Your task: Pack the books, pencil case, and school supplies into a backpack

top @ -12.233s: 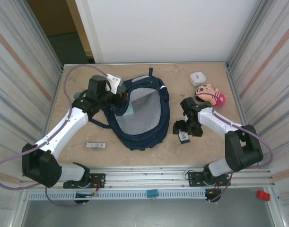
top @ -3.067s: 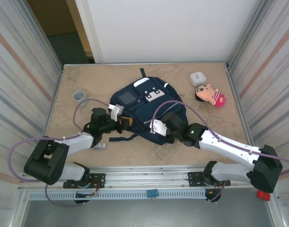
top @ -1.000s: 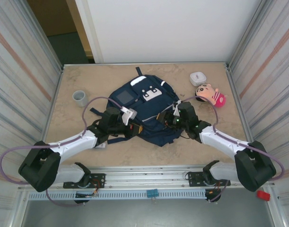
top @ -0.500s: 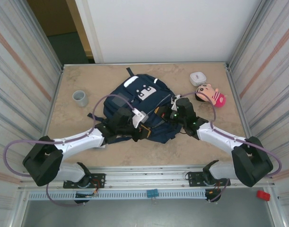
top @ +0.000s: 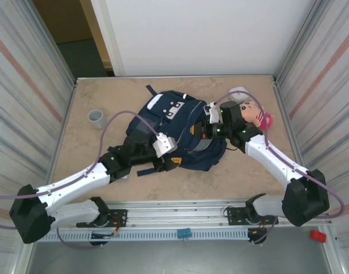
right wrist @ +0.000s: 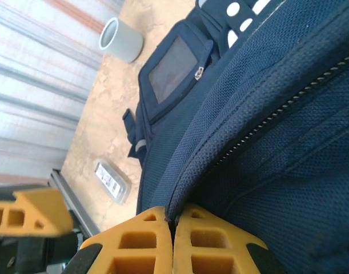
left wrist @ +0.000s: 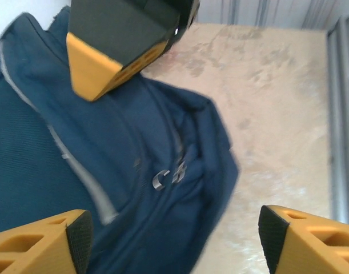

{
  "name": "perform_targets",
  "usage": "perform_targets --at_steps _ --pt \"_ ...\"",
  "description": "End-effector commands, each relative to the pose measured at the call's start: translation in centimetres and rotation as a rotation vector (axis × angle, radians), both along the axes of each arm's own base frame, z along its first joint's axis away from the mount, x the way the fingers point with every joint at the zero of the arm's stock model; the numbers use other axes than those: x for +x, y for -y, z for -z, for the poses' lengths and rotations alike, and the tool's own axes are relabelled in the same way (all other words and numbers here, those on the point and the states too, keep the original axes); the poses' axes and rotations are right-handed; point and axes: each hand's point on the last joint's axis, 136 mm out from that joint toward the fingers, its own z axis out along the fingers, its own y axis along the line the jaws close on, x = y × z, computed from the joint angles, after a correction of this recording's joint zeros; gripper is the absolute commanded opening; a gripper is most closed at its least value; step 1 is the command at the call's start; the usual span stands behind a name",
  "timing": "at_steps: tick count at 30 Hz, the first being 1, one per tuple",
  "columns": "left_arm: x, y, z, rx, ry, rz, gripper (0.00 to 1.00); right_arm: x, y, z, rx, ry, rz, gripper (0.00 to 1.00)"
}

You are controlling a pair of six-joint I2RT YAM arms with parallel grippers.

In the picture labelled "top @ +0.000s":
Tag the navy blue backpack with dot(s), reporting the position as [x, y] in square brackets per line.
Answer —
[185, 114]

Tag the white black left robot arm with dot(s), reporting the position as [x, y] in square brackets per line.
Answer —
[77, 179]

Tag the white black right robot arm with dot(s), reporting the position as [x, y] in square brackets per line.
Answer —
[271, 160]

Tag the white round lidded container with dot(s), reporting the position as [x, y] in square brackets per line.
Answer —
[237, 97]

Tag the plush doll pink striped shirt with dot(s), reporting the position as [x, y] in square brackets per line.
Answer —
[265, 120]

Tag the grey ceramic cup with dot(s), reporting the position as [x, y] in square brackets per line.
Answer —
[97, 119]

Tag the blue binder clip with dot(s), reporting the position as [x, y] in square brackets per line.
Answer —
[183, 233]

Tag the red plastic block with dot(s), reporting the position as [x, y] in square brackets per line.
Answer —
[318, 236]

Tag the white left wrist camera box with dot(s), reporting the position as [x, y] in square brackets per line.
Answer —
[164, 144]

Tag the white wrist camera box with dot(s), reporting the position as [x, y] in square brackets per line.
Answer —
[212, 114]
[164, 144]

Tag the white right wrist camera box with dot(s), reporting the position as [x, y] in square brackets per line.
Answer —
[212, 114]

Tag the aluminium rail frame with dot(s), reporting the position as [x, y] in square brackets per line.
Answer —
[177, 217]

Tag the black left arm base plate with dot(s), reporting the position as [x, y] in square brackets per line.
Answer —
[118, 217]

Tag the aluminium frame post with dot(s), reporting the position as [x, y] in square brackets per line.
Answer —
[70, 74]
[278, 74]

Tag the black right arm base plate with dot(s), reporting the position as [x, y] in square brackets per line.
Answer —
[234, 217]

